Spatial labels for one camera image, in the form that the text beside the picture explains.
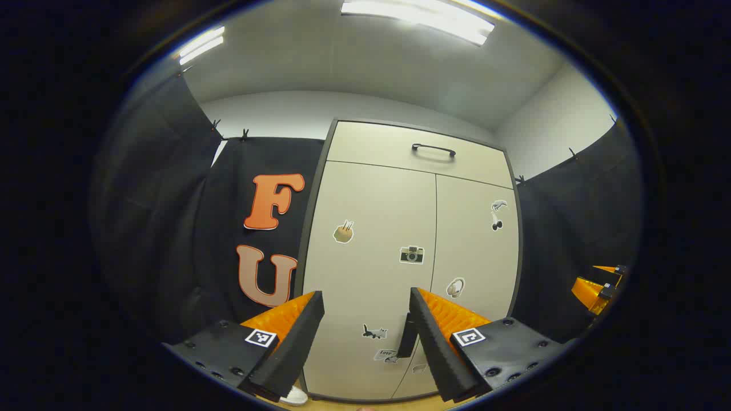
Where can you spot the narrow ceiling light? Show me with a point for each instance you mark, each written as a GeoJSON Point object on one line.
{"type": "Point", "coordinates": [201, 45]}

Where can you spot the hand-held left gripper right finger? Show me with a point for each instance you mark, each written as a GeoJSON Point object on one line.
{"type": "Point", "coordinates": [434, 354]}

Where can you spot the cabinet door with headphones sticker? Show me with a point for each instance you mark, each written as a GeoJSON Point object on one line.
{"type": "Point", "coordinates": [474, 251]}

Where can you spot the cabinet door with camera sticker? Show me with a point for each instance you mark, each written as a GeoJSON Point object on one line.
{"type": "Point", "coordinates": [371, 274]}

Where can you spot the wide ceiling light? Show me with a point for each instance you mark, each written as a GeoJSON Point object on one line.
{"type": "Point", "coordinates": [422, 17]}

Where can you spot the beige cabinet drawer front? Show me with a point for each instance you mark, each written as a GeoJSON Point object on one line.
{"type": "Point", "coordinates": [371, 142]}

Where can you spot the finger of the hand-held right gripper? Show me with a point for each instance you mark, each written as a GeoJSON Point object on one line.
{"type": "Point", "coordinates": [619, 269]}
{"type": "Point", "coordinates": [588, 291]}

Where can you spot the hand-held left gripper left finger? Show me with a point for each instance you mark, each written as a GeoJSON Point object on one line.
{"type": "Point", "coordinates": [294, 348]}

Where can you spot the white shoe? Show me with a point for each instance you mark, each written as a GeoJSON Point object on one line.
{"type": "Point", "coordinates": [294, 395]}

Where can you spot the beige double-door shoe cabinet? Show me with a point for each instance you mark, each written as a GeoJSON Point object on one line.
{"type": "Point", "coordinates": [309, 228]}

